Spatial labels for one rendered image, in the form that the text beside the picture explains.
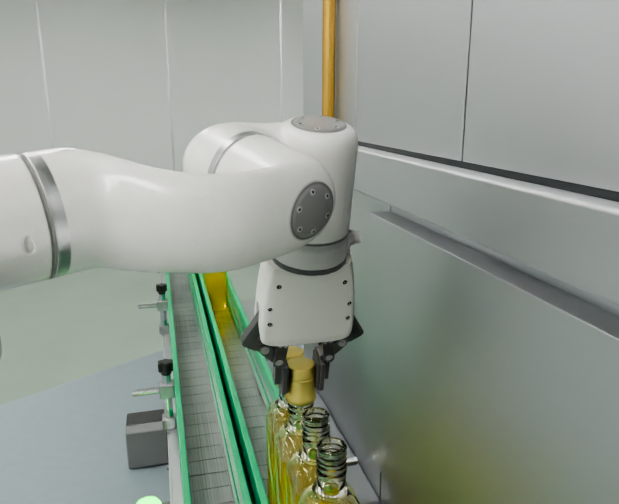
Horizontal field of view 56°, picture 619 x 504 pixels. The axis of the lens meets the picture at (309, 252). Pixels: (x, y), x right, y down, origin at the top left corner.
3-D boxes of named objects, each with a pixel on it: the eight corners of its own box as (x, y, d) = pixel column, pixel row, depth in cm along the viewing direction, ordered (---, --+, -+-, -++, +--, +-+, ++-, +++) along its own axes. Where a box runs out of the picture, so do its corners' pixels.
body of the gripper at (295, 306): (347, 224, 62) (338, 311, 67) (252, 229, 59) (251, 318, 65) (370, 259, 55) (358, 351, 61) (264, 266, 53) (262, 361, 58)
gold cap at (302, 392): (319, 404, 65) (319, 368, 64) (288, 407, 64) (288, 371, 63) (311, 389, 68) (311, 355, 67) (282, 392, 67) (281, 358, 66)
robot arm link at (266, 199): (19, 248, 43) (251, 197, 55) (88, 335, 34) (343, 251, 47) (1, 136, 39) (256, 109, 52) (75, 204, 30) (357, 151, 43)
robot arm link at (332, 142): (235, 154, 42) (170, 120, 48) (235, 278, 47) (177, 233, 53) (378, 124, 51) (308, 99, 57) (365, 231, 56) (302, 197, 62)
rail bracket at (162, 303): (170, 335, 148) (166, 286, 144) (140, 338, 146) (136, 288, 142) (169, 330, 151) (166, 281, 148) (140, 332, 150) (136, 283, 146)
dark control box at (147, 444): (169, 465, 116) (167, 428, 114) (128, 471, 114) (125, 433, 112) (168, 442, 123) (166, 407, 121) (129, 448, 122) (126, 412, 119)
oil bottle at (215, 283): (227, 309, 166) (223, 212, 158) (207, 310, 164) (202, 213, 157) (225, 302, 171) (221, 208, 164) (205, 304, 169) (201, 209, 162)
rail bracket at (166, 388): (177, 432, 105) (173, 365, 101) (135, 438, 103) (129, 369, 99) (176, 421, 108) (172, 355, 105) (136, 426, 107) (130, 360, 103)
